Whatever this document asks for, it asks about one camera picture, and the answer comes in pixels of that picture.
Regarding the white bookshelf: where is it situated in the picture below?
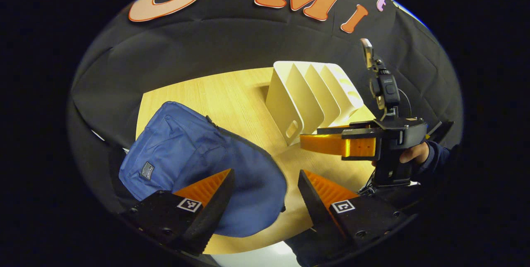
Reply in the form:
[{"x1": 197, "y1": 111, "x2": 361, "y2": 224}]
[{"x1": 265, "y1": 61, "x2": 365, "y2": 147}]

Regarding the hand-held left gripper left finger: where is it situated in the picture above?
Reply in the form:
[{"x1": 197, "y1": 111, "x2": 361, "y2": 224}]
[{"x1": 120, "y1": 169, "x2": 236, "y2": 256}]

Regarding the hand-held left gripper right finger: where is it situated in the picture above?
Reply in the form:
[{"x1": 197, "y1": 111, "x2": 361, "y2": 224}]
[{"x1": 298, "y1": 170, "x2": 414, "y2": 246}]

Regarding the blue schoolbag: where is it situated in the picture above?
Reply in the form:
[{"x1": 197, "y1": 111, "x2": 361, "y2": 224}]
[{"x1": 119, "y1": 101, "x2": 287, "y2": 238}]

